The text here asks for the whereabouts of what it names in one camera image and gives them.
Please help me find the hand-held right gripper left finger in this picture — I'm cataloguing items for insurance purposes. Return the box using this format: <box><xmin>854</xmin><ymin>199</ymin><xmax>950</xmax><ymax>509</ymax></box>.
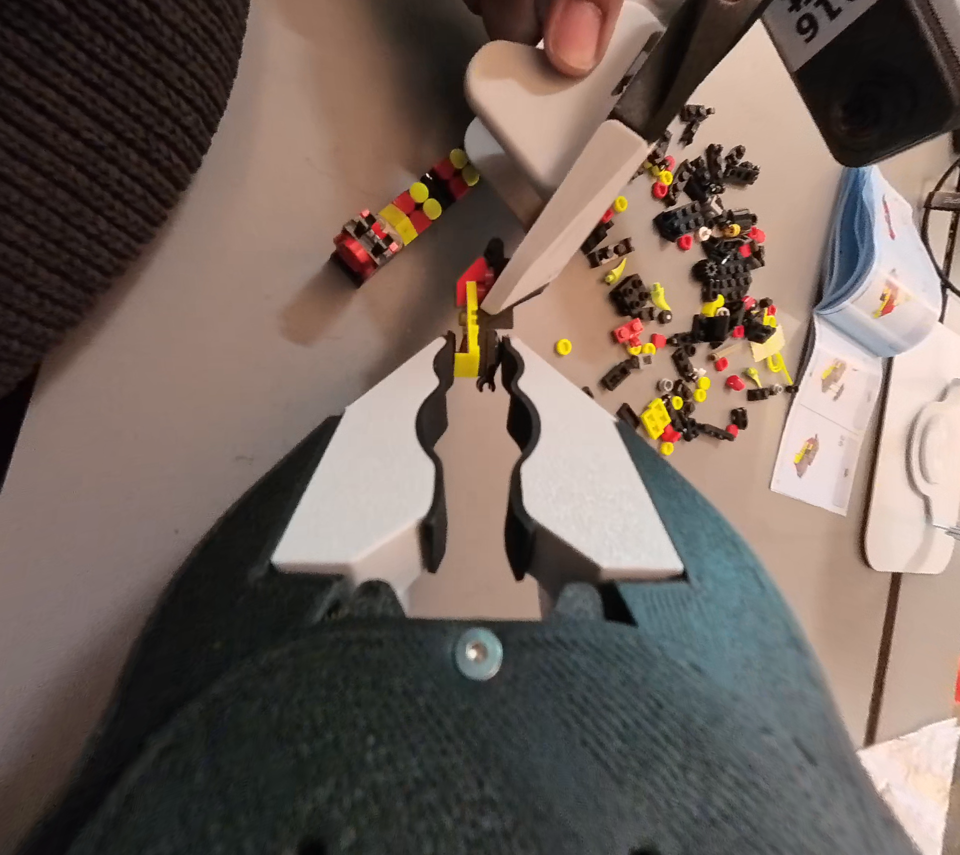
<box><xmin>270</xmin><ymin>336</ymin><xmax>456</xmax><ymax>616</ymax></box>

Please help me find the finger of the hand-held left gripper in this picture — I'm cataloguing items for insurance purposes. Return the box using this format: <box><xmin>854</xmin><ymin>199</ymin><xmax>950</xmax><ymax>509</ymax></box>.
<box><xmin>480</xmin><ymin>120</ymin><xmax>654</xmax><ymax>312</ymax></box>

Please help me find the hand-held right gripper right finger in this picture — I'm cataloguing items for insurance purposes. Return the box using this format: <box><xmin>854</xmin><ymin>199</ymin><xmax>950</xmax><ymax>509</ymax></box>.
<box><xmin>499</xmin><ymin>336</ymin><xmax>687</xmax><ymax>620</ymax></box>

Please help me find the pile of lego pieces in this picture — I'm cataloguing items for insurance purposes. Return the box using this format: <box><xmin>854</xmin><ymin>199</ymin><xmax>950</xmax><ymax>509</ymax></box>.
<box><xmin>555</xmin><ymin>103</ymin><xmax>796</xmax><ymax>459</ymax></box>

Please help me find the yellow black red lego model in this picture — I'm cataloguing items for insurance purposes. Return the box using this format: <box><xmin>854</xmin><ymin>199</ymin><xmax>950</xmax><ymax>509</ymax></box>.
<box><xmin>453</xmin><ymin>238</ymin><xmax>519</xmax><ymax>395</ymax></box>

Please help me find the long red black lego assembly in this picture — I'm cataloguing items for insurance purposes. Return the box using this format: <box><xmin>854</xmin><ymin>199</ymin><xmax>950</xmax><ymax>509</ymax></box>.
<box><xmin>332</xmin><ymin>148</ymin><xmax>483</xmax><ymax>288</ymax></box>

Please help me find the lego instruction booklet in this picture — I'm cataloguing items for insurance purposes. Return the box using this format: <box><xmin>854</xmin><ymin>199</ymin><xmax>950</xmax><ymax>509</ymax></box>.
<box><xmin>771</xmin><ymin>166</ymin><xmax>945</xmax><ymax>517</ymax></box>

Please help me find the clear plastic bag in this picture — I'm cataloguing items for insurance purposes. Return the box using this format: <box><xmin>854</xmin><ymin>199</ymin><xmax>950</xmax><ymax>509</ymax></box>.
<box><xmin>855</xmin><ymin>716</ymin><xmax>960</xmax><ymax>855</ymax></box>

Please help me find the black cable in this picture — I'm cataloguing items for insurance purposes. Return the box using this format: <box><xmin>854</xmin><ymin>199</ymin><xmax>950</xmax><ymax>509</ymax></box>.
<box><xmin>922</xmin><ymin>157</ymin><xmax>960</xmax><ymax>286</ymax></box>

